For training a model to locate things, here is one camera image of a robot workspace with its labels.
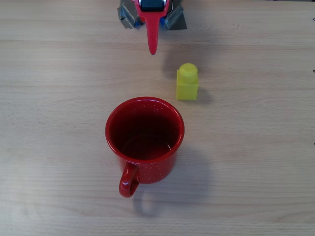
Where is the red enamel mug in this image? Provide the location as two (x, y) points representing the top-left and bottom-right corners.
(105, 96), (186, 199)

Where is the yellow-green toy building block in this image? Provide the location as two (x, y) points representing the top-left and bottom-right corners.
(176, 62), (199, 101)

